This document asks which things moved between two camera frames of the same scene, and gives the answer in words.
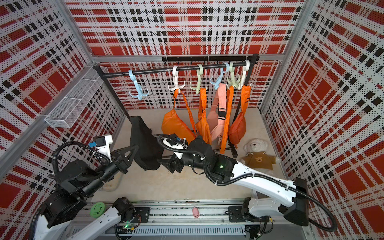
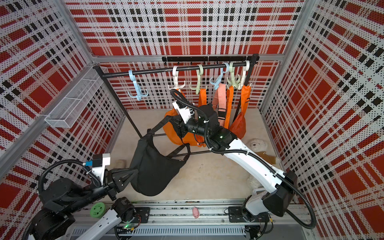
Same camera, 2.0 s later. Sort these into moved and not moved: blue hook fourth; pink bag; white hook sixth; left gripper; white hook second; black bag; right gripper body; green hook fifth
Moved: black bag; right gripper body; left gripper
Not moved: white hook second; white hook sixth; pink bag; blue hook fourth; green hook fifth
